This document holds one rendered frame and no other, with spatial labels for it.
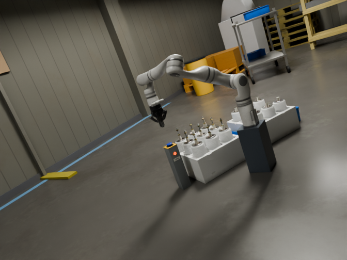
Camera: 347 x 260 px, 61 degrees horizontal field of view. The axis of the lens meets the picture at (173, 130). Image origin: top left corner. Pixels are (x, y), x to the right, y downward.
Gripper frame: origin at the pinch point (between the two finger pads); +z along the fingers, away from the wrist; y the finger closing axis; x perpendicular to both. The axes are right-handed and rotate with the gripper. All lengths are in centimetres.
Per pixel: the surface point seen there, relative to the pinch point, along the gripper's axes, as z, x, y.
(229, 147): 32.3, 12.0, -35.5
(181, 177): 38.1, 3.5, 1.7
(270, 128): 35, 12, -75
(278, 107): 25, 7, -91
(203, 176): 41.1, 12.0, -10.2
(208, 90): 41, -247, -194
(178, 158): 25.0, 3.5, -1.0
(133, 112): 32, -291, -73
